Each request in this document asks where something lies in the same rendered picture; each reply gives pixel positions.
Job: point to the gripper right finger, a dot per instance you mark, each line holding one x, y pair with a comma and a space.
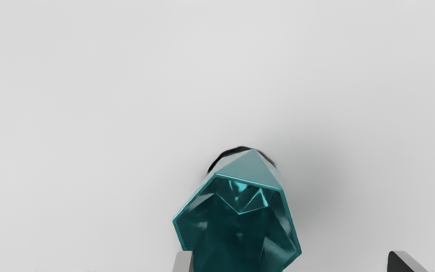
400, 263

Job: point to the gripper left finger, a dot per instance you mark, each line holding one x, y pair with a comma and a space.
182, 262

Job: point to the teal faceted mug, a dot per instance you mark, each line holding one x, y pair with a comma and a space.
236, 223

